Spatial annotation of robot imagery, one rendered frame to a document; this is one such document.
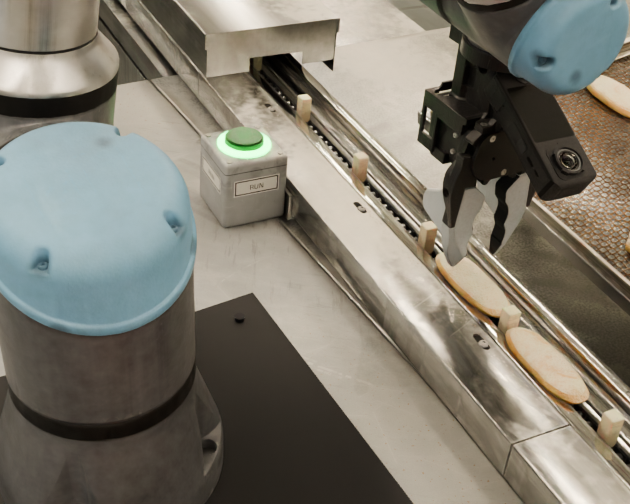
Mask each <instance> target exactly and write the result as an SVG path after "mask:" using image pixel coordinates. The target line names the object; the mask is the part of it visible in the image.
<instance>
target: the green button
mask: <svg viewBox="0 0 630 504"><path fill-rule="evenodd" d="M225 144H226V145H227V146H228V147H230V148H232V149H234V150H238V151H254V150H257V149H259V148H261V147H262V146H263V145H264V136H263V134H262V133H260V132H259V131H258V130H256V129H253V128H249V127H237V128H233V129H231V130H229V131H228V132H227V133H226V134H225Z"/></svg>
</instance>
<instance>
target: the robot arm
mask: <svg viewBox="0 0 630 504"><path fill-rule="evenodd" d="M419 1H420V2H422V3H423V4H424V5H426V6H427V7H428V8H430V9H431V10H432V11H434V12H435V13H436V14H437V15H439V16H440V17H441V18H443V19H444V20H445V21H447V22H448V23H450V24H451V27H450V33H449V38H450V39H452V40H453V41H455V42H456V43H458V44H459V46H458V52H457V58H456V64H455V70H454V76H453V79H452V80H447V81H443V82H441V85H440V86H438V87H433V88H428V89H425V93H424V99H423V106H422V112H421V119H420V125H419V132H418V138H417V141H418V142H419V143H421V144H422V145H423V146H424V147H425V148H427V149H428V150H429V151H430V154H431V155H432V156H433V157H435V158H436V159H437V160H438V161H439V162H441V163H442V164H445V163H450V162H451V163H452V164H451V165H450V166H449V167H448V169H447V170H446V172H445V176H444V180H443V188H442V189H437V188H428V189H427V190H426V191H425V193H424V196H423V206H424V209H425V210H426V212H427V213H428V215H429V216H430V218H431V219H432V221H433V222H434V224H435V225H436V227H437V228H438V230H439V231H440V232H441V239H442V248H443V252H444V255H445V258H446V260H447V262H448V264H449V265H450V266H452V267H454V266H455V265H456V264H458V263H459V262H460V261H461V260H462V259H463V258H464V257H465V256H467V245H468V241H469V239H470V238H471V236H472V234H473V222H474V219H475V217H476V215H477V214H478V213H479V211H480V210H481V208H482V206H483V203H484V201H485V202H486V204H487V205H488V207H489V208H490V209H491V211H492V212H493V214H494V221H495V225H494V228H493V231H492V234H491V237H490V248H489V252H490V253H491V254H492V255H493V254H497V253H498V252H499V251H500V249H501V248H502V247H503V246H504V245H505V243H506V242H507V240H508V239H509V237H510V236H511V234H512V233H513V231H514V230H515V228H516V227H517V225H518V224H519V222H520V220H521V218H522V216H523V214H524V212H525V210H526V207H528V206H530V203H531V201H532V198H533V196H534V193H535V191H536V193H537V195H538V197H539V198H540V199H541V200H544V201H552V200H556V199H560V198H565V197H569V196H573V195H577V194H580V193H581V192H582V191H583V190H584V189H585V188H586V187H587V186H588V185H589V184H590V183H591V182H592V181H593V180H594V179H595V177H596V175H597V173H596V171H595V169H594V167H593V166H592V164H591V162H590V160H589V158H588V156H587V155H586V153H585V151H584V149H583V147H582V146H581V144H580V142H579V140H578V138H577V136H576V135H575V133H574V131H573V129H572V127H571V125H570V124H569V122H568V120H567V118H566V116H565V115H564V113H563V111H562V109H561V107H560V105H559V104H558V102H557V100H556V98H555V96H554V95H566V94H571V93H574V92H577V91H579V90H581V89H583V88H585V87H587V86H588V85H590V84H591V83H593V82H594V81H595V80H596V79H597V78H599V77H600V76H601V73H602V72H604V71H606V70H607V69H608V68H609V67H610V65H611V64H612V63H613V61H614V60H615V58H616V57H617V55H618V54H619V52H620V50H621V48H622V46H623V44H624V41H625V39H626V36H627V32H628V27H629V9H628V5H627V2H626V0H419ZM99 4H100V0H0V349H1V354H2V359H3V364H4V369H5V375H6V379H7V384H8V392H7V395H6V399H5V402H4V406H3V409H2V413H1V417H0V493H1V496H2V498H3V501H4V503H5V504H205V503H206V501H207V500H208V499H209V497H210V496H211V494H212V492H213V491H214V489H215V487H216V485H217V482H218V480H219V477H220V474H221V470H222V465H223V426H222V421H221V417H220V414H219V410H218V408H217V406H216V404H215V402H214V400H213V398H212V396H211V394H210V392H209V390H208V388H207V386H206V384H205V382H204V380H203V378H202V376H201V374H200V372H199V370H198V368H197V366H196V355H195V302H194V264H195V259H196V250H197V232H196V224H195V219H194V214H193V211H192V208H191V203H190V197H189V192H188V189H187V186H186V183H185V181H184V178H183V176H182V174H181V173H180V171H179V169H178V168H177V166H176V165H175V164H174V162H173V161H172V160H171V159H170V158H169V156H168V155H167V154H166V153H165V152H163V151H162V150H161V149H160V148H159V147H158V146H156V145H155V144H153V143H152V142H151V141H149V140H147V139H146V138H144V137H142V136H140V135H138V134H136V133H130V134H128V135H126V136H120V132H119V129H118V127H116V126H114V111H115V101H116V92H117V80H118V70H119V56H118V52H117V50H116V48H115V47H114V45H113V44H112V43H111V42H110V41H109V40H108V39H107V38H106V37H105V36H104V35H103V34H102V33H101V32H100V31H99V30H98V16H99ZM450 89H451V91H448V92H443V93H439V92H440V91H445V90H450ZM437 93H438V94H437ZM427 107H428V108H429V109H431V110H432V111H433V112H432V118H431V124H430V130H429V135H428V134H427V133H426V132H424V126H425V120H426V114H427ZM476 184H477V187H478V189H477V188H476V187H475V186H476Z"/></svg>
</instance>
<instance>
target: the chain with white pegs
mask: <svg viewBox="0 0 630 504"><path fill-rule="evenodd" d="M250 63H251V64H252V65H253V67H254V68H255V69H256V70H257V71H258V72H259V73H260V74H261V75H262V76H263V77H264V78H265V79H266V80H267V81H268V83H269V84H270V85H271V86H272V87H273V88H274V89H275V90H276V91H277V92H278V93H279V94H280V95H281V96H282V97H283V99H284V100H285V101H286V102H287V103H288V104H289V105H290V106H291V107H292V108H293V109H294V110H295V111H296V112H297V114H298V115H299V116H300V117H301V118H302V119H303V120H304V121H305V122H306V123H307V124H308V125H309V126H310V127H311V128H312V130H313V131H314V132H315V133H316V134H317V135H318V136H319V137H320V138H321V139H322V140H323V141H324V142H325V143H326V144H327V146H328V147H329V148H330V149H331V150H332V151H333V152H334V153H335V154H336V155H337V156H338V157H339V158H340V159H341V160H342V162H343V163H344V164H345V165H346V166H347V167H348V168H349V169H350V170H351V171H352V172H353V173H354V174H355V175H356V176H357V178H358V179H359V180H360V181H361V182H362V183H363V184H364V185H365V186H366V187H367V188H368V189H369V190H370V191H371V193H372V194H373V195H374V196H375V197H376V198H377V199H378V200H379V201H380V202H381V203H382V204H383V205H384V206H385V207H386V209H387V210H388V211H389V212H390V213H391V214H392V215H393V216H394V217H395V218H396V219H397V220H398V221H399V222H400V223H401V225H402V226H403V227H404V228H405V229H406V230H407V231H408V232H409V233H410V234H411V235H412V236H413V237H414V238H415V239H416V241H417V242H418V243H419V244H420V245H421V246H422V247H423V248H424V249H425V250H426V251H427V252H428V253H429V254H430V255H431V257H432V258H433V259H434V260H435V261H436V256H437V255H438V254H435V251H434V245H435V240H436V235H437V229H438V228H437V227H436V225H435V224H434V223H433V222H432V221H428V222H424V223H421V226H420V232H419V234H418V233H417V232H416V231H415V230H414V229H413V228H412V227H410V226H409V224H408V223H407V222H406V221H405V220H404V219H403V217H402V216H401V215H400V214H397V211H396V210H395V209H394V208H393V207H392V206H391V205H390V204H389V203H388V202H387V201H385V198H384V197H383V196H382V195H381V194H380V193H379V192H378V191H377V190H376V189H374V187H373V186H372V185H371V184H370V183H369V182H368V181H367V179H366V178H367V170H368V162H369V157H368V156H367V155H366V154H365V153H364V152H360V153H355V154H354V158H353V165H352V164H351V163H350V161H349V160H348V159H347V158H346V157H345V156H344V155H343V154H341V152H340V151H339V150H338V149H337V148H336V147H335V146H334V145H333V144H332V143H331V141H330V140H329V139H328V138H327V137H326V136H325V135H324V134H323V133H321V131H320V130H319V129H318V128H317V127H316V126H315V125H314V123H311V120H310V112H311V101H312V99H311V97H310V96H309V95H308V94H303V95H298V100H297V105H296V104H295V103H293V101H292V100H291V99H290V98H289V97H288V96H287V95H286V94H284V92H283V91H282V90H281V89H280V88H279V86H278V85H276V83H275V82H274V81H273V80H272V79H271V78H270V77H269V76H267V74H266V73H265V72H264V71H263V70H262V57H256V58H250ZM487 316H488V315H487ZM520 316H521V312H520V311H519V310H518V309H517V308H516V307H515V306H514V305H510V306H507V307H503V308H502V311H501V315H500V320H499V319H498V318H495V317H491V316H488V317H489V318H490V320H491V321H492V322H493V323H494V324H495V325H496V326H497V327H498V328H499V329H500V330H501V331H502V332H503V333H504V334H506V331H507V330H509V329H512V328H516V327H518V323H519V319H520ZM570 405H571V406H572V407H573V408H574V409H575V410H576V411H577V412H578V413H579V415H580V416H581V417H582V418H583V419H584V420H585V421H586V422H587V423H588V424H589V425H590V426H591V427H592V428H593V429H594V431H595V432H596V433H597V434H598V435H599V436H600V437H601V438H602V439H603V440H604V441H605V442H606V443H607V444H608V446H609V447H610V448H611V449H612V450H613V451H614V452H615V453H616V454H617V455H618V456H619V457H620V458H621V459H622V460H623V462H624V463H625V464H626V465H627V466H628V467H629V468H630V457H629V456H628V455H627V454H626V453H625V452H624V451H623V450H622V449H621V448H620V449H619V448H618V445H617V444H616V442H617V439H618V436H619V434H620V431H621V428H622V425H623V423H624V420H625V418H624V417H623V416H622V415H621V414H620V413H619V412H618V411H617V410H616V409H612V410H609V411H606V412H604V413H603V415H602V418H601V421H600V424H599V426H598V424H597V422H596V421H595V420H594V419H593V418H592V417H591V416H590V415H589V414H588V413H587V412H586V411H585V410H584V409H583V408H582V407H581V406H579V404H570Z"/></svg>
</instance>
